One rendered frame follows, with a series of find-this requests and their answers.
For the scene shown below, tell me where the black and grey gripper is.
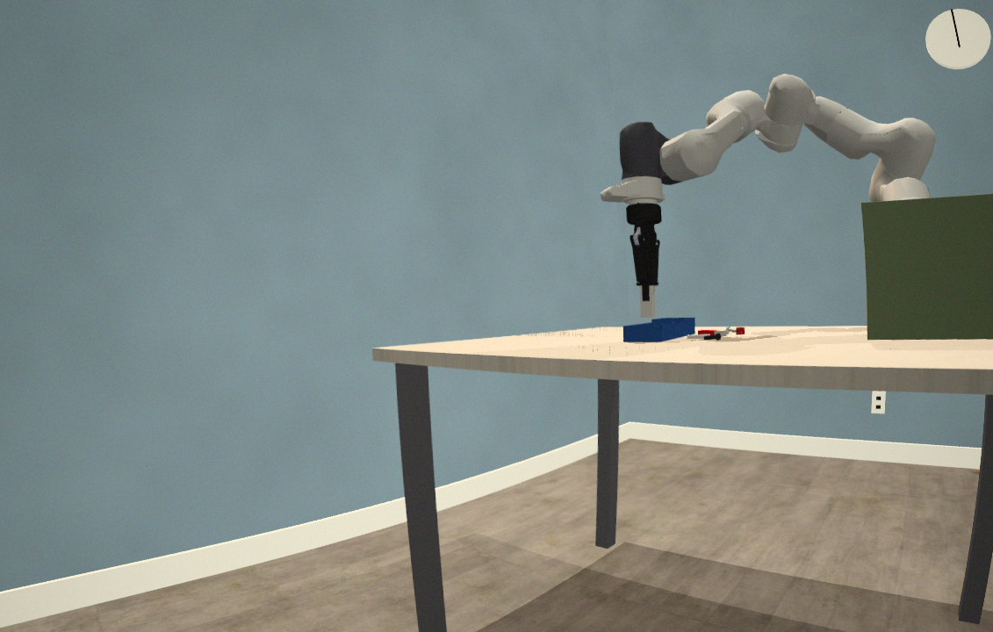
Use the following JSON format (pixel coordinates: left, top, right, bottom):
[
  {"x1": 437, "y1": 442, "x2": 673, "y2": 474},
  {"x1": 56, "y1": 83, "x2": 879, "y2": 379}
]
[{"x1": 626, "y1": 203, "x2": 662, "y2": 318}]

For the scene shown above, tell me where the blue bin rack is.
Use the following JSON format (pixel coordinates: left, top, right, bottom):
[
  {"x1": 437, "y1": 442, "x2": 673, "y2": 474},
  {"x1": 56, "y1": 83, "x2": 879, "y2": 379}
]
[{"x1": 623, "y1": 318, "x2": 695, "y2": 342}]

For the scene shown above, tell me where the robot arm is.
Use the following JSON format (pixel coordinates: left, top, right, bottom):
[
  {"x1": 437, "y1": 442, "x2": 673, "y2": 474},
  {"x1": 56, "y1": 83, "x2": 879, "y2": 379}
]
[{"x1": 601, "y1": 74, "x2": 936, "y2": 205}]

